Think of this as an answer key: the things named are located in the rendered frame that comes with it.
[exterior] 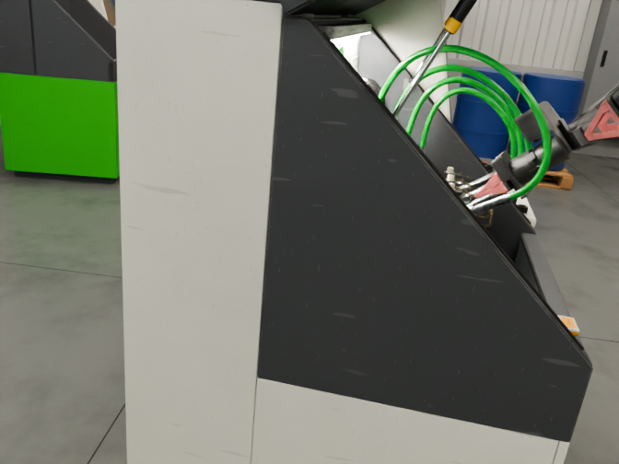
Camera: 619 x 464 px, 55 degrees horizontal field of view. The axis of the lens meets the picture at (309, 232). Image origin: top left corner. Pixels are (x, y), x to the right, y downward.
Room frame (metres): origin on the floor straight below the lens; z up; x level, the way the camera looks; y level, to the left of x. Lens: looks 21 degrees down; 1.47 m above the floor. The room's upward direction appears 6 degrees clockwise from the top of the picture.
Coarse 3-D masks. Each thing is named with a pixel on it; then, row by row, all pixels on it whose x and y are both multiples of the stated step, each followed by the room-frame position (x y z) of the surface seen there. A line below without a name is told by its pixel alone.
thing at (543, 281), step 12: (528, 240) 1.45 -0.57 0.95; (528, 252) 1.36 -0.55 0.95; (540, 252) 1.37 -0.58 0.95; (516, 264) 1.48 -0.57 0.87; (528, 264) 1.34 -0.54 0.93; (540, 264) 1.29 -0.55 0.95; (528, 276) 1.31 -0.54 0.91; (540, 276) 1.22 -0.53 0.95; (552, 276) 1.22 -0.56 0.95; (540, 288) 1.16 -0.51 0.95; (552, 288) 1.16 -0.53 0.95; (552, 300) 1.10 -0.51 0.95; (564, 300) 1.11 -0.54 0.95; (564, 312) 1.05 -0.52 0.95; (576, 336) 0.96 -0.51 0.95
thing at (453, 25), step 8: (464, 0) 0.93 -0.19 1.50; (472, 0) 0.93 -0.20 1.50; (464, 8) 0.93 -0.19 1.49; (456, 16) 0.93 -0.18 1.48; (464, 16) 0.93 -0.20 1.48; (448, 24) 0.94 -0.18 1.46; (456, 24) 0.93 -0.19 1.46; (448, 32) 0.94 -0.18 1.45; (440, 40) 0.95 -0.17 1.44; (440, 48) 0.94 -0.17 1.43; (432, 56) 0.95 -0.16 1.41; (424, 72) 0.95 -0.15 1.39; (416, 80) 0.95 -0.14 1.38; (408, 96) 0.95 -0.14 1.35; (400, 104) 0.96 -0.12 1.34
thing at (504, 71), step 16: (432, 48) 1.21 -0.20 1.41; (448, 48) 1.19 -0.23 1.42; (464, 48) 1.18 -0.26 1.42; (400, 64) 1.25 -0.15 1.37; (496, 64) 1.14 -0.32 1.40; (512, 80) 1.12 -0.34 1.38; (384, 96) 1.26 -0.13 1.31; (528, 96) 1.10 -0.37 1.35; (544, 128) 1.08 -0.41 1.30; (544, 144) 1.08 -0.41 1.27; (544, 160) 1.08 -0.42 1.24; (512, 192) 1.10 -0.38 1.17
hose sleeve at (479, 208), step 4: (500, 196) 1.11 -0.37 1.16; (504, 196) 1.11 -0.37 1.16; (508, 196) 1.10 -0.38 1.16; (492, 200) 1.12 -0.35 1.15; (496, 200) 1.11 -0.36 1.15; (500, 200) 1.11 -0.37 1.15; (504, 200) 1.10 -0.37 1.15; (508, 200) 1.10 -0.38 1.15; (480, 204) 1.13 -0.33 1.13; (484, 204) 1.12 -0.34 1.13; (488, 204) 1.12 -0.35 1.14; (492, 204) 1.11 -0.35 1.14; (496, 204) 1.11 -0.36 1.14; (500, 204) 1.11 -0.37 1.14; (476, 208) 1.13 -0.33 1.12; (480, 208) 1.13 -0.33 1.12; (484, 208) 1.12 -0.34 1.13; (488, 208) 1.12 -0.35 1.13; (492, 208) 1.12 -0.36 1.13; (476, 212) 1.13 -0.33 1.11; (480, 212) 1.13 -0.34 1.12
